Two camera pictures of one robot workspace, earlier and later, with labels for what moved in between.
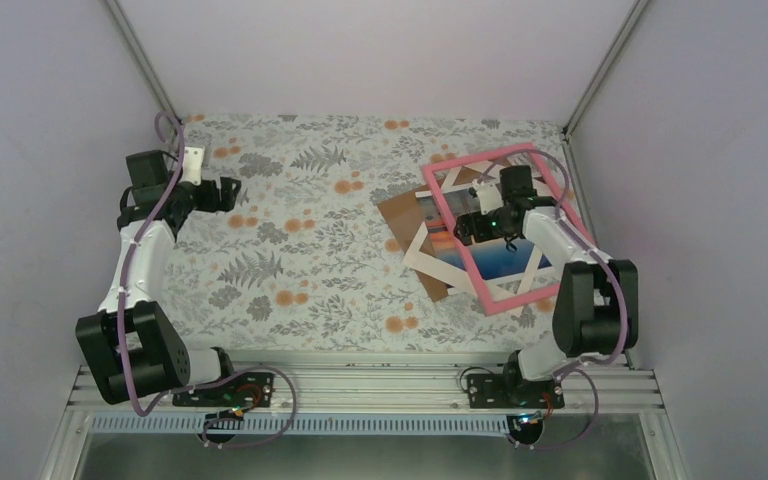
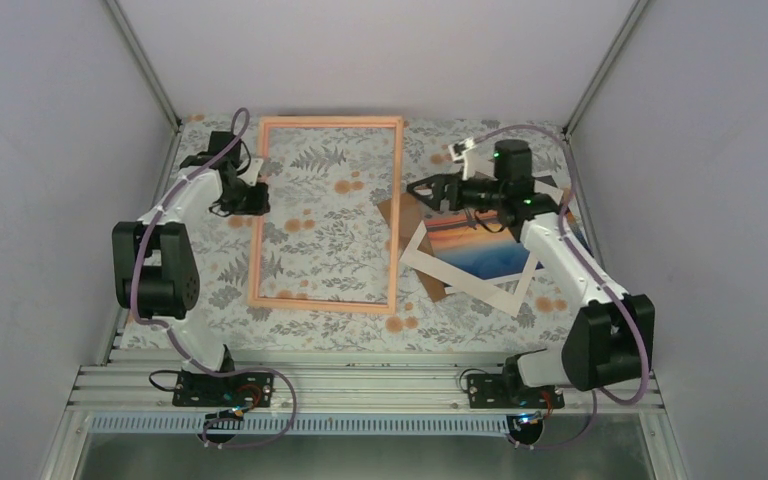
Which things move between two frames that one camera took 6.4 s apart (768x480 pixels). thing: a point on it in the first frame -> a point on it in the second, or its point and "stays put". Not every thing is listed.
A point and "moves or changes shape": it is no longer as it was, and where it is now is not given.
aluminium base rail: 399,389 stays put
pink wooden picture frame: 588,241 moves or changes shape
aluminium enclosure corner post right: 569,124 stays put
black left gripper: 227,198 -> 257,207
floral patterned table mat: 309,262 stays put
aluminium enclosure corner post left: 139,55 stays put
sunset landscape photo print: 492,259 stays put
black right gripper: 479,235 -> 439,184
